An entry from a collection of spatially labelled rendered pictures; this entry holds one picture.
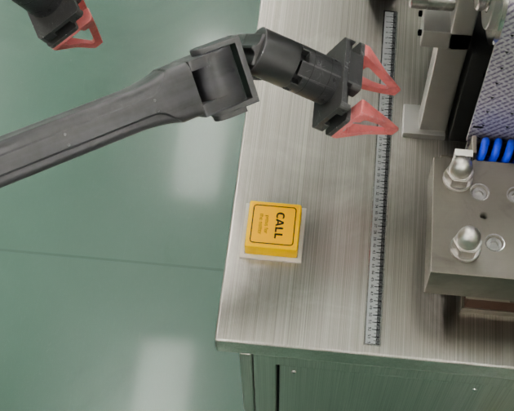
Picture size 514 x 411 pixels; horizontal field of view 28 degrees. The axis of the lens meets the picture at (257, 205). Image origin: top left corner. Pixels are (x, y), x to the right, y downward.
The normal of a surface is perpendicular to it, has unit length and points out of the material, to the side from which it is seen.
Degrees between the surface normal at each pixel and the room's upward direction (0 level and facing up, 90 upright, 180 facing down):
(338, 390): 90
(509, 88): 90
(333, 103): 60
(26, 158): 44
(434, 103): 90
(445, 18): 0
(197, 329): 0
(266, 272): 0
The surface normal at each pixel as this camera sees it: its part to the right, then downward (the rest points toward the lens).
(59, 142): 0.43, 0.11
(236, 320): -0.01, -0.48
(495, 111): -0.11, 0.87
